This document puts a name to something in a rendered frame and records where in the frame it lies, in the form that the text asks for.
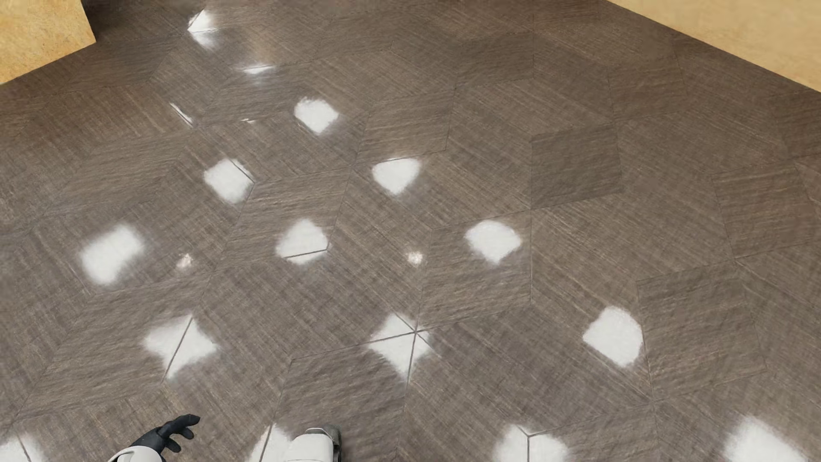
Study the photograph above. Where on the tan wooden furniture panel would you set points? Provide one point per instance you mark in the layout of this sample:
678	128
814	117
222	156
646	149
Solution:
38	35
737	32

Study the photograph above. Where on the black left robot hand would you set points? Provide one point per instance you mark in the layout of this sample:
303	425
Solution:
160	436

